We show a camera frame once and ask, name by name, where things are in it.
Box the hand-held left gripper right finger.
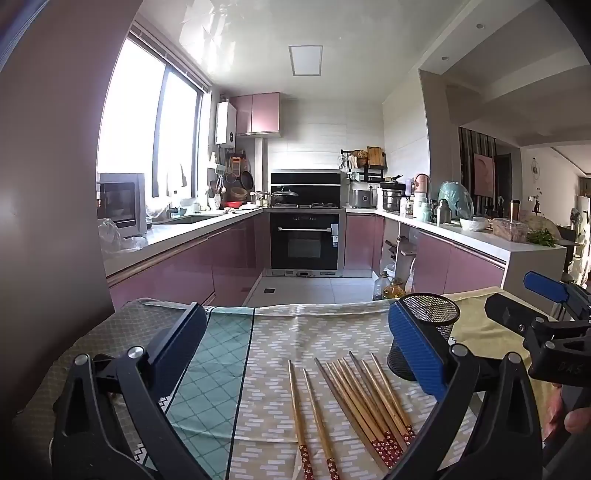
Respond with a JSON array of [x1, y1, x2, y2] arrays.
[[388, 299, 544, 480]]

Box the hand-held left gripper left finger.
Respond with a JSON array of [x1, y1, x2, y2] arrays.
[[52, 302, 208, 480]]

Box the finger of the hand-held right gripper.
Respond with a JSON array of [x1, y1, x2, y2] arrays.
[[485, 294, 591, 361], [524, 271, 591, 319]]

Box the black mesh utensil holder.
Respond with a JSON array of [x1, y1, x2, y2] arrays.
[[387, 292, 461, 381]]

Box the person's right hand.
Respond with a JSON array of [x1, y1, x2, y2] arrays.
[[544, 388, 591, 444]]

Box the yellow cooking oil bottle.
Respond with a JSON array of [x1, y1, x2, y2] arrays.
[[382, 277, 407, 301]]

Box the pink peninsula base cabinets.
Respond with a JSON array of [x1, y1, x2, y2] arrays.
[[345, 210, 568, 303]]

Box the clear plastic food container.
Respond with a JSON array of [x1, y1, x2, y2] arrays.
[[491, 218, 529, 241]]

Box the dark liquid plastic bottle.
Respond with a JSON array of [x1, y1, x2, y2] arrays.
[[373, 271, 393, 301]]

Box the pink base cabinets with sink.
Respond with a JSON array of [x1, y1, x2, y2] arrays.
[[106, 210, 271, 310]]

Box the patterned patchwork tablecloth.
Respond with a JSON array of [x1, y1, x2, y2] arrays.
[[9, 286, 561, 480]]

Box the teal covered fan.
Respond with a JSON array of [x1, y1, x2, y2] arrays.
[[438, 181, 475, 220]]

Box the clear plastic bag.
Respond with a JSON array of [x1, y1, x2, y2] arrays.
[[97, 218, 148, 254]]

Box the stainless steel stock pot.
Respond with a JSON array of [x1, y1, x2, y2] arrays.
[[379, 181, 407, 212]]

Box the black built-in oven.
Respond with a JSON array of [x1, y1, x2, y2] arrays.
[[269, 208, 347, 278]]

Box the silver countertop oven appliance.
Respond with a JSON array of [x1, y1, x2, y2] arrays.
[[96, 172, 148, 238]]

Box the silver rice cooker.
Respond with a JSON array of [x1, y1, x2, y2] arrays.
[[348, 181, 378, 209]]

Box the black wok with lid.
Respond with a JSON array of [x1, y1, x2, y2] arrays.
[[270, 185, 300, 206]]

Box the black range hood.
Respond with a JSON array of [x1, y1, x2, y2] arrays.
[[270, 169, 342, 207]]

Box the large kitchen window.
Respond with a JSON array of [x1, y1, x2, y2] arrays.
[[96, 25, 214, 204]]

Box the square ceiling light panel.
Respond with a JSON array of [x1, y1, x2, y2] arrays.
[[289, 45, 324, 75]]

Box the framed wall picture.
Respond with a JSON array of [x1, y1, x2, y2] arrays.
[[472, 152, 495, 197]]

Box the black wall shelf rack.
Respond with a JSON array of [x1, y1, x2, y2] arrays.
[[341, 148, 389, 183]]

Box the white wall water heater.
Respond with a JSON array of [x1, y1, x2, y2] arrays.
[[215, 99, 238, 149]]

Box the pink wall cabinet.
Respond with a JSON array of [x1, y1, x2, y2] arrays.
[[229, 92, 281, 137]]

